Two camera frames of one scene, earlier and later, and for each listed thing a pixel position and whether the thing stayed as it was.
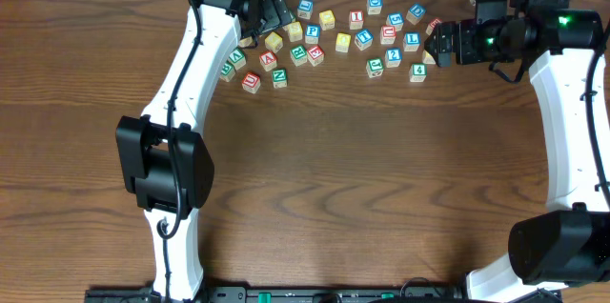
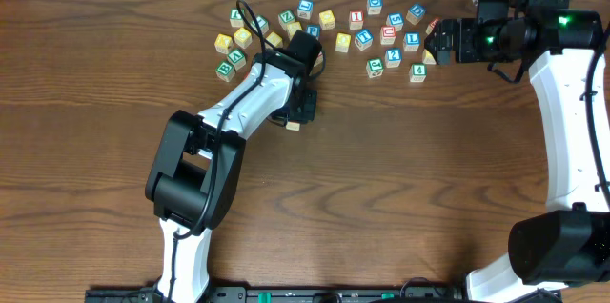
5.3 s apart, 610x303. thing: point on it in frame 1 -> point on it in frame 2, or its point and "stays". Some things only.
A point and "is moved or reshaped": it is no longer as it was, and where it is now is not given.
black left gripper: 272,19 -> 309,113
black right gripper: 463,30 stays
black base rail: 310,294 stays
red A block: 268,60 is moved or reshaped
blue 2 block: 393,57 stays
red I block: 355,19 stays
